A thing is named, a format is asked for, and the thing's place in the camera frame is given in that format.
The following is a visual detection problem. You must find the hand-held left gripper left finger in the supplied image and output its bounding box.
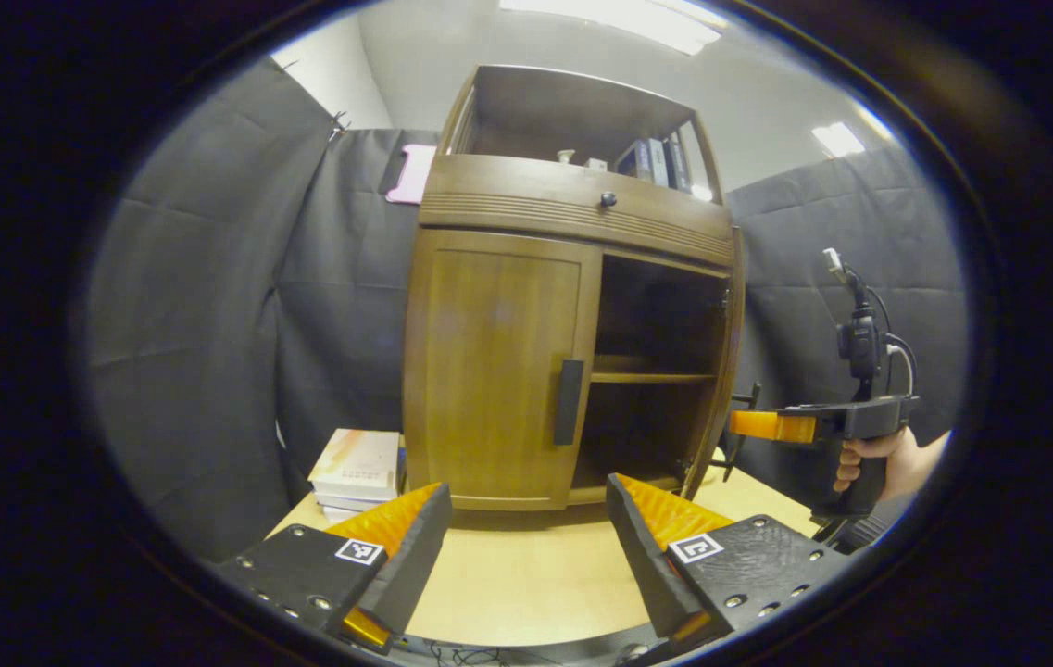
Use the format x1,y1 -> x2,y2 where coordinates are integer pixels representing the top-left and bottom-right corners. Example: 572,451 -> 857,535
216,482 -> 454,656

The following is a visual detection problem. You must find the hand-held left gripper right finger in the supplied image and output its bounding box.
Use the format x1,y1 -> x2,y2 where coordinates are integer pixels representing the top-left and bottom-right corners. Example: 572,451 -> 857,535
606,472 -> 853,649

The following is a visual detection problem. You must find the black door handle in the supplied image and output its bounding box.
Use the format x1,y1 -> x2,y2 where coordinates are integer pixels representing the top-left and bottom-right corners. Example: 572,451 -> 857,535
553,359 -> 585,447
709,382 -> 761,483

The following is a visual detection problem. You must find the wooden shoe cabinet door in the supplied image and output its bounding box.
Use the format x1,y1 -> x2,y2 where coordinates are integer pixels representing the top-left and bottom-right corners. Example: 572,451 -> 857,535
403,229 -> 603,510
679,227 -> 747,501

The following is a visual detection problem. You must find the wooden double-door shoe cabinet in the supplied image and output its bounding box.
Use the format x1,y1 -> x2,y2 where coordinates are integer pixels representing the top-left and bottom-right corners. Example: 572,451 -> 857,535
401,63 -> 747,512

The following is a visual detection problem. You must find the wooden cabinet drawer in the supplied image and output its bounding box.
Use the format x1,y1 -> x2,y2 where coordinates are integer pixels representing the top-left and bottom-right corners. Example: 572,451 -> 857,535
417,153 -> 736,270

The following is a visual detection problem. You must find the stack of books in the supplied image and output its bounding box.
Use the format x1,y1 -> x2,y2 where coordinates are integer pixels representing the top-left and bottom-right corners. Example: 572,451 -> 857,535
307,428 -> 407,524

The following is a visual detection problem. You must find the wooden inner shelf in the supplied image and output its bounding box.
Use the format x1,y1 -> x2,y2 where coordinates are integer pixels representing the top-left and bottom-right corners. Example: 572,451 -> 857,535
591,355 -> 720,385

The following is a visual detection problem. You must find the small ceiling light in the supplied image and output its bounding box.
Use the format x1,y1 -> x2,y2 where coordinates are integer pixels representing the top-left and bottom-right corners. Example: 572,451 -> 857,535
811,121 -> 867,158

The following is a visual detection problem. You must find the dark book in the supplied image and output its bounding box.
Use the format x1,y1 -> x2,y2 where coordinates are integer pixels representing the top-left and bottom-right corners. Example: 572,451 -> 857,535
664,132 -> 692,193

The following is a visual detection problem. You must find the blue book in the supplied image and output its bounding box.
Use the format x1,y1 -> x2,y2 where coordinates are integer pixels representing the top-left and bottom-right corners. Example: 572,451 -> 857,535
616,139 -> 655,182

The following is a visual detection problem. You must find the large ceiling light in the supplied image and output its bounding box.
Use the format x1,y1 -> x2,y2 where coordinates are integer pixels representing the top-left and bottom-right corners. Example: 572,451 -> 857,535
498,0 -> 731,55

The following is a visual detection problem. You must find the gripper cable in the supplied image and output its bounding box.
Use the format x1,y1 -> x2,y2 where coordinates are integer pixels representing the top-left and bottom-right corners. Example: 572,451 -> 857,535
846,264 -> 918,399

